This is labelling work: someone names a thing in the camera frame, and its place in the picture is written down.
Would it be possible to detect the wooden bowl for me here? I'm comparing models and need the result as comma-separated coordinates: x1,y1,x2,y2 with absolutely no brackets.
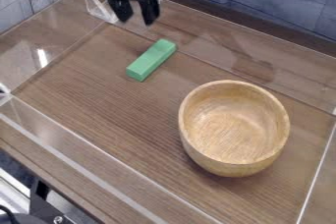
178,80,290,178

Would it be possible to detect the clear acrylic corner bracket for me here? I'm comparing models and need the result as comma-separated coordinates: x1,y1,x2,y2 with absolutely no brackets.
85,0,128,25

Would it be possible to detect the green stick block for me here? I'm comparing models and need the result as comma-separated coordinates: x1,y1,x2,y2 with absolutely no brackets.
125,39,177,82

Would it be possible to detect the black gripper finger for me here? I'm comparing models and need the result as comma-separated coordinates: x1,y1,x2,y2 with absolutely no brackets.
137,0,160,26
108,0,133,23

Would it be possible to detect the black table frame bracket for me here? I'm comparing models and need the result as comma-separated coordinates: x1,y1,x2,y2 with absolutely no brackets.
0,178,84,224

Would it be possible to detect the clear acrylic tray wall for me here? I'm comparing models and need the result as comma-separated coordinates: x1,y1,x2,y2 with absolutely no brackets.
0,0,336,224

